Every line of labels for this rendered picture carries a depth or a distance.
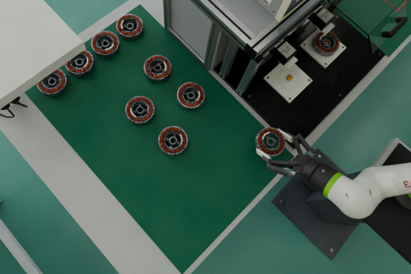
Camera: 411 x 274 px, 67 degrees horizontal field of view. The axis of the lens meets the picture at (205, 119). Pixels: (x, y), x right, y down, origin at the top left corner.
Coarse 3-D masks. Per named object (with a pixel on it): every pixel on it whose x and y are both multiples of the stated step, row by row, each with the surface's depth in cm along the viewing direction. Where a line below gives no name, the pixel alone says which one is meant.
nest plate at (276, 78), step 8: (280, 64) 133; (272, 72) 132; (280, 72) 132; (288, 72) 132; (296, 72) 133; (272, 80) 131; (280, 80) 131; (296, 80) 132; (304, 80) 132; (312, 80) 132; (280, 88) 130; (288, 88) 130; (296, 88) 131; (304, 88) 131; (288, 96) 129; (296, 96) 129
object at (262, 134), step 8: (264, 128) 119; (272, 128) 119; (256, 136) 119; (264, 136) 120; (272, 136) 120; (280, 136) 118; (256, 144) 117; (264, 144) 119; (272, 144) 118; (280, 144) 117; (264, 152) 117; (272, 152) 116; (280, 152) 117
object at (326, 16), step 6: (324, 6) 128; (318, 12) 126; (324, 12) 127; (330, 12) 127; (312, 18) 128; (318, 18) 126; (324, 18) 126; (330, 18) 126; (318, 24) 128; (324, 24) 126; (330, 24) 130; (324, 30) 129; (330, 30) 130
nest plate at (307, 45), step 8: (312, 40) 138; (320, 40) 139; (304, 48) 137; (312, 48) 137; (344, 48) 139; (312, 56) 137; (320, 56) 136; (328, 56) 137; (336, 56) 137; (320, 64) 136; (328, 64) 136
